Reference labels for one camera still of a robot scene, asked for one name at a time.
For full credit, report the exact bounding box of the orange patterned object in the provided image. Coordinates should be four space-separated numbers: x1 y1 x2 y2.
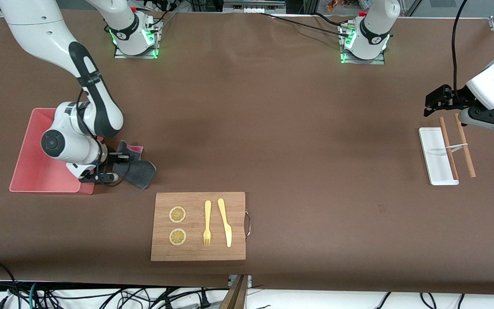
326 0 361 12

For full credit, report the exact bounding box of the grey microfibre cloth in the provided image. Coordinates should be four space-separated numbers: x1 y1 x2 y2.
113 140 157 190

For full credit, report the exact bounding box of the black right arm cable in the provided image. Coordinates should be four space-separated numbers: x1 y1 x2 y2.
75 77 133 188

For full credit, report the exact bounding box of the lemon slice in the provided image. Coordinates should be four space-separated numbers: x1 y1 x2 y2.
169 206 186 224
169 229 187 246

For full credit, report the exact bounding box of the yellow plastic fork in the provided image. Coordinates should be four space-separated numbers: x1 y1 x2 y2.
203 200 212 246

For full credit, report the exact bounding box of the grey power strip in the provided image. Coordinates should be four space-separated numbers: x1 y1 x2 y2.
223 0 286 13

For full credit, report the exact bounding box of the pink plastic bin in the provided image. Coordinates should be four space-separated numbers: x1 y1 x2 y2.
9 108 104 195

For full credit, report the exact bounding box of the small metal bracket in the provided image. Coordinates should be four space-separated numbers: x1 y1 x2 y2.
228 275 253 289

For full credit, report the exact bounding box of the brown table cover sheet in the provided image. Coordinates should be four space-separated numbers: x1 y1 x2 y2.
0 9 494 296

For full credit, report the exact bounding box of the wooden plank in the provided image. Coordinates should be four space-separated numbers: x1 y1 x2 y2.
219 275 250 309

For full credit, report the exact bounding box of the wooden cutting board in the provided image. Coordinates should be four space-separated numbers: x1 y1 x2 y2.
151 192 246 262

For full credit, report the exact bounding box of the white rectangular tray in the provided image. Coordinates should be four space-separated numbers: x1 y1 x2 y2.
419 127 460 186

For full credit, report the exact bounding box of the yellow plastic knife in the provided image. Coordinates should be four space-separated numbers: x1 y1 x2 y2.
217 198 233 248

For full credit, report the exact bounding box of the wooden dowel rod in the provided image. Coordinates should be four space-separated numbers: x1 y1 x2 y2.
454 113 477 179
439 117 460 180

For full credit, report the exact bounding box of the long black tabletop cable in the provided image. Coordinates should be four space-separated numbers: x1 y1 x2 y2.
258 12 351 38

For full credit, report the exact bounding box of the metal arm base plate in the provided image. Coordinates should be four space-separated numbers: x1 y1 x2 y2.
340 24 386 65
114 17 160 59

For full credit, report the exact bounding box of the short black tabletop cable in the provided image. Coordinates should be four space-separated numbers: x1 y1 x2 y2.
311 12 343 26

